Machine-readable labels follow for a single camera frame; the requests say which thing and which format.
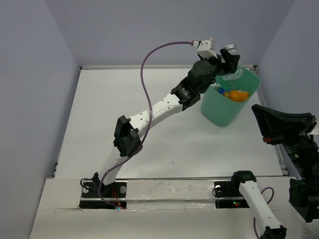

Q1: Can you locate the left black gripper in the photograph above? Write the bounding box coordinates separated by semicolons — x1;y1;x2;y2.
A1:
198;49;239;94

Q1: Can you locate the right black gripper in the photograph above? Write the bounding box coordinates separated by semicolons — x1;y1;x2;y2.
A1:
254;100;319;178

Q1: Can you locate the blue label clear bottle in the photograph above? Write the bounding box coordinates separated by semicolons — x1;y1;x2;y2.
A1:
214;86;226;95

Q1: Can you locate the small orange juice bottle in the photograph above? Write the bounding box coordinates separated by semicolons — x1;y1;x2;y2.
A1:
222;90;250;103

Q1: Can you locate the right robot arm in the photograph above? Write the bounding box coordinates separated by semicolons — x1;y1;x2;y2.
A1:
229;104;319;239

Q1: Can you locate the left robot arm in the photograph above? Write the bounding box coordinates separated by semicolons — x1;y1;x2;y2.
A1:
93;48;240;197

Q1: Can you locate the green plastic bin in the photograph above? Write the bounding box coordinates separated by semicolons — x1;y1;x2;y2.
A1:
201;69;260;127

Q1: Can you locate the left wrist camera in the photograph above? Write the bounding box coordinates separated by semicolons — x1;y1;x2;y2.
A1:
192;37;217;59

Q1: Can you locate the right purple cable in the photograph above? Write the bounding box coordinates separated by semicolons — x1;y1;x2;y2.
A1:
253;186;276;237

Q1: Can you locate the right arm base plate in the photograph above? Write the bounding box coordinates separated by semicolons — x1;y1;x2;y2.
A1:
212;181;249;209

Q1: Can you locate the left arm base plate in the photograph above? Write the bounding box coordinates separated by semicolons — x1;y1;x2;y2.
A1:
79;178;127;210

